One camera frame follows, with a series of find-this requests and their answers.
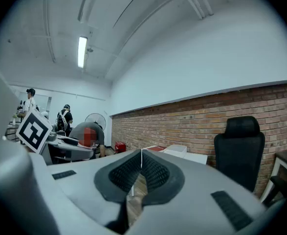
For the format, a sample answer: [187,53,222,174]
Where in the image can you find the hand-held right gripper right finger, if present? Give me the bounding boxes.
[127,149,267,235]

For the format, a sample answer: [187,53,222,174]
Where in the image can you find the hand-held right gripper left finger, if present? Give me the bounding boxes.
[29,149,143,235]

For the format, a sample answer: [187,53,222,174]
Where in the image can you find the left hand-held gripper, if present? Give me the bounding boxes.
[16,108,95,165]

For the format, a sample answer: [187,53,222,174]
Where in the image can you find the white box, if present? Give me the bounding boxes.
[163,144,188,157]

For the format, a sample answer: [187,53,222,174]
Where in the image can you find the red box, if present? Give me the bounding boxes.
[114,141,128,154]

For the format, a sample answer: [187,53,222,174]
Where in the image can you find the black office chair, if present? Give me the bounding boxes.
[214,116,287,208]

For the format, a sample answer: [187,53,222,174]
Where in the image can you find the red book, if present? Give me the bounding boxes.
[147,145,167,153]

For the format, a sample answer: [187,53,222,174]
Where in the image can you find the black side table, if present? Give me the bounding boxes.
[4,122,22,141]

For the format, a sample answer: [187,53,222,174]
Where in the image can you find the long ceiling light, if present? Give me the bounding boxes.
[77,35,88,69]

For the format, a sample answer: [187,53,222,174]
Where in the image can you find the white ceiling pipes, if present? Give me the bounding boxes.
[175,0,214,21]

